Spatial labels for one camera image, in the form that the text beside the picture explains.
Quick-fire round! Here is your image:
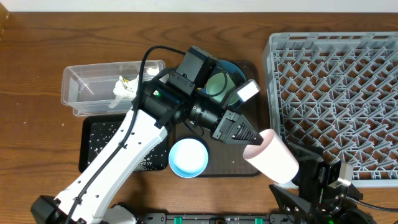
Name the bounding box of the dark blue plate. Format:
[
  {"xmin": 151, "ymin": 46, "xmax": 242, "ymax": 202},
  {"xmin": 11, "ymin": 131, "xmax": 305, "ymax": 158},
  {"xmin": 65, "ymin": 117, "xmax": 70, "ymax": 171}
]
[{"xmin": 196, "ymin": 60, "xmax": 247, "ymax": 112}]

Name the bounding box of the light blue bowl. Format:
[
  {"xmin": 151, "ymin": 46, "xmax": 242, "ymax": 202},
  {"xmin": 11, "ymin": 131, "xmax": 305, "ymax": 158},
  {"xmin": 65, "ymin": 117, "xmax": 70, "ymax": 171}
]
[{"xmin": 169, "ymin": 138, "xmax": 209, "ymax": 179}]

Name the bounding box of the clear plastic bin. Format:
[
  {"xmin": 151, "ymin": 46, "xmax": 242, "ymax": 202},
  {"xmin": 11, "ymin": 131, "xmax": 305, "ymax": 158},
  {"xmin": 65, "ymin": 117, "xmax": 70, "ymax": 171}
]
[{"xmin": 60, "ymin": 59, "xmax": 166, "ymax": 117}]

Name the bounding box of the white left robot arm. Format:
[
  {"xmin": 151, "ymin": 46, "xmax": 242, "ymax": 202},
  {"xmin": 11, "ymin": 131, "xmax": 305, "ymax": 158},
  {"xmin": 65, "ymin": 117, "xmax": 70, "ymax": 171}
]
[{"xmin": 30, "ymin": 46, "xmax": 262, "ymax": 223}]

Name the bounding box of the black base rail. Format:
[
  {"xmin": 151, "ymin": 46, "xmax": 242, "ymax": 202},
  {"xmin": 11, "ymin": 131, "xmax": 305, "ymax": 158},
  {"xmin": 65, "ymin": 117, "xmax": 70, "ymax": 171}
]
[{"xmin": 138, "ymin": 213, "xmax": 294, "ymax": 224}]

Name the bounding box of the grey dishwasher rack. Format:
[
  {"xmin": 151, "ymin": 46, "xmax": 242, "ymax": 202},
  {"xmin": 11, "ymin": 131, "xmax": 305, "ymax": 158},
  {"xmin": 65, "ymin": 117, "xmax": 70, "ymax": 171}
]
[{"xmin": 262, "ymin": 32, "xmax": 397, "ymax": 188}]

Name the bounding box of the light green bowl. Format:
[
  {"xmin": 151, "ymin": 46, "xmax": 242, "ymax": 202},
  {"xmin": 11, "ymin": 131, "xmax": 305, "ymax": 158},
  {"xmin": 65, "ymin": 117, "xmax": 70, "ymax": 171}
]
[{"xmin": 205, "ymin": 72, "xmax": 235, "ymax": 103}]

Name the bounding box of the brown serving tray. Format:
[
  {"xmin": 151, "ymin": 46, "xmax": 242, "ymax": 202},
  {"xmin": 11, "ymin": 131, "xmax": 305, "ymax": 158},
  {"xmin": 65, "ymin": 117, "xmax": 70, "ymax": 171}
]
[{"xmin": 171, "ymin": 60, "xmax": 267, "ymax": 178}]

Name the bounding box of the pink cup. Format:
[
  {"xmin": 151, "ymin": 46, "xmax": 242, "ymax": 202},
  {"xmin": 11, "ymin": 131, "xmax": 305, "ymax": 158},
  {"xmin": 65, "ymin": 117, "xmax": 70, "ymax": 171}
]
[{"xmin": 243, "ymin": 129, "xmax": 299, "ymax": 184}]

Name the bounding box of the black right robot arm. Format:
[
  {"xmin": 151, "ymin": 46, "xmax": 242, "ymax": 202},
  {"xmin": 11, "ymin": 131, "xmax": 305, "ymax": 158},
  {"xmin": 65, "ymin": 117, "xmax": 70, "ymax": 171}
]
[{"xmin": 269, "ymin": 140, "xmax": 375, "ymax": 224}]

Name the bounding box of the black plastic tray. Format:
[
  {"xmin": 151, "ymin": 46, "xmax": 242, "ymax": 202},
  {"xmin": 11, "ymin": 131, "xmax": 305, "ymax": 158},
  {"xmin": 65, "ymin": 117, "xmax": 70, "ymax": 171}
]
[{"xmin": 78, "ymin": 114, "xmax": 169, "ymax": 173}]

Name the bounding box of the white napkin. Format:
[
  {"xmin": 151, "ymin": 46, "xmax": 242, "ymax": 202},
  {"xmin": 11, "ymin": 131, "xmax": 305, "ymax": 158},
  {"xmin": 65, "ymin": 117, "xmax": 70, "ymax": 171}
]
[{"xmin": 109, "ymin": 76, "xmax": 139, "ymax": 108}]

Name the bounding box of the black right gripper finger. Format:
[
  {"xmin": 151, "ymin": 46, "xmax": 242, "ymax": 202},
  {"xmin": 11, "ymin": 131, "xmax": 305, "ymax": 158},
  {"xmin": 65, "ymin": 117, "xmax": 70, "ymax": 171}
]
[
  {"xmin": 269, "ymin": 184, "xmax": 314, "ymax": 218},
  {"xmin": 284, "ymin": 140, "xmax": 323, "ymax": 162}
]

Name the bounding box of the pile of white rice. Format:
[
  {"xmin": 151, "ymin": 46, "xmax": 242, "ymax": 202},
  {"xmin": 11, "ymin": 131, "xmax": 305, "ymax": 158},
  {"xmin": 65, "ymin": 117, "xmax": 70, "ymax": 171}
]
[{"xmin": 85, "ymin": 121, "xmax": 168, "ymax": 171}]

